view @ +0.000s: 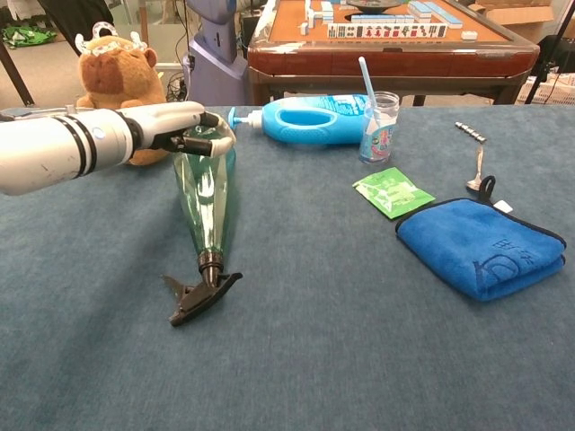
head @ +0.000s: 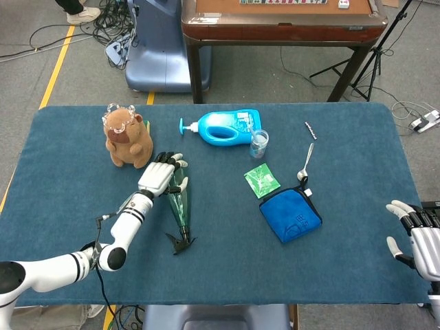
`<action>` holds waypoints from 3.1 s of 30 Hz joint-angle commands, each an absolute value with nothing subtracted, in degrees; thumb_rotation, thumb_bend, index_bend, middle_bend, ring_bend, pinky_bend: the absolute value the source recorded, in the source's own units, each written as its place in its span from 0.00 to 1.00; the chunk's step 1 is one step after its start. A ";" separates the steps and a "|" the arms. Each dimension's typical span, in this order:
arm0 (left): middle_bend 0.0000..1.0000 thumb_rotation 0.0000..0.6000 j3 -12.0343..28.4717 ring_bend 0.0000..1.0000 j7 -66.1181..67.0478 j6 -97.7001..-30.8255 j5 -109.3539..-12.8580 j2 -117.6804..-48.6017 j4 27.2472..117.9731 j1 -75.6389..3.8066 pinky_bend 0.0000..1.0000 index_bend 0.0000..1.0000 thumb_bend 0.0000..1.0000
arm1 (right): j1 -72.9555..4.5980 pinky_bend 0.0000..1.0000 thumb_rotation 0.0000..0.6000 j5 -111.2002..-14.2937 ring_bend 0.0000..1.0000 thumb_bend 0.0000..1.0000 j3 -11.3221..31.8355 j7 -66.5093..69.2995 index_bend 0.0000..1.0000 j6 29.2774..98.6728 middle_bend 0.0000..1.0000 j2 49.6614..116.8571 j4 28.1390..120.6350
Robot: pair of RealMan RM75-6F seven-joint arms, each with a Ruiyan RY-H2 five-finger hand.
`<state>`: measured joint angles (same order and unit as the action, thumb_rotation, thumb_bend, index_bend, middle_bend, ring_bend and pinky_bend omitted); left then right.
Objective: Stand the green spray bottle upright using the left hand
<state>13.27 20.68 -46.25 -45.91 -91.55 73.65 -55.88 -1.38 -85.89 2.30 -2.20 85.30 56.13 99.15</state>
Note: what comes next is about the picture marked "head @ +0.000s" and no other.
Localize white power strip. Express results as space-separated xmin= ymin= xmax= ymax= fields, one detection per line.
xmin=410 ymin=109 xmax=440 ymax=134

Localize clear plastic jar with label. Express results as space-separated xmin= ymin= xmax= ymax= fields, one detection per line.
xmin=249 ymin=129 xmax=270 ymax=159

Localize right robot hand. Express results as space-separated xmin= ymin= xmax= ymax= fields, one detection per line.
xmin=385 ymin=199 xmax=440 ymax=283

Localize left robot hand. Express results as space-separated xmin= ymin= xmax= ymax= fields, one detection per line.
xmin=137 ymin=151 xmax=190 ymax=199

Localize clear plastic toy crown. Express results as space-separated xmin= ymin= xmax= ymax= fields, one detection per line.
xmin=101 ymin=102 xmax=136 ymax=135

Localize row of face-up mahjong tiles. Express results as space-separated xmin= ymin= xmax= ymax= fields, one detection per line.
xmin=239 ymin=0 xmax=328 ymax=6

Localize brown capybara plush toy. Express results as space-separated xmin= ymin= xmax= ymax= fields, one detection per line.
xmin=104 ymin=106 xmax=154 ymax=169

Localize black tripod stand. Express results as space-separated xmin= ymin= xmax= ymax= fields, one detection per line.
xmin=309 ymin=0 xmax=413 ymax=102

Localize blue detergent pump bottle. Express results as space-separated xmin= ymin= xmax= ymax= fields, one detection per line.
xmin=178 ymin=109 xmax=263 ymax=147

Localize metal spoon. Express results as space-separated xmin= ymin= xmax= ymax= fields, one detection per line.
xmin=296 ymin=142 xmax=315 ymax=182

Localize row of small metal cubes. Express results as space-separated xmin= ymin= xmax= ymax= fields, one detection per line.
xmin=303 ymin=121 xmax=319 ymax=141

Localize grey power strip with plugs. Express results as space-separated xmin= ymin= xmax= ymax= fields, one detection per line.
xmin=104 ymin=32 xmax=133 ymax=65

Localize white shoe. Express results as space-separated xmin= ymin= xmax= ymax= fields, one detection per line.
xmin=66 ymin=6 xmax=101 ymax=25

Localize blue-grey robot torso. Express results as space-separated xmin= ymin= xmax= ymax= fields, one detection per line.
xmin=142 ymin=304 xmax=292 ymax=330

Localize blue table cloth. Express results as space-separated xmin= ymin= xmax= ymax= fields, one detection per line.
xmin=0 ymin=102 xmax=434 ymax=307

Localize green sachet packet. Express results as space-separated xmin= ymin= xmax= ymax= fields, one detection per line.
xmin=243 ymin=162 xmax=281 ymax=199

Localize brown mahjong table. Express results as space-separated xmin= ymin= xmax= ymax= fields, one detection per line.
xmin=181 ymin=0 xmax=388 ymax=104

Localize person leg in black trousers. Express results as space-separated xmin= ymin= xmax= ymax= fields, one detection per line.
xmin=54 ymin=0 xmax=87 ymax=15

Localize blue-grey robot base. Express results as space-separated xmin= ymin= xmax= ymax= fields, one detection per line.
xmin=124 ymin=0 xmax=212 ymax=94

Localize blue folded microfiber towel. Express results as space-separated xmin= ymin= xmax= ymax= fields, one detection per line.
xmin=258 ymin=177 xmax=323 ymax=244

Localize green transparent spray bottle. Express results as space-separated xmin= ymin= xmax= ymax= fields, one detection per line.
xmin=164 ymin=161 xmax=199 ymax=256

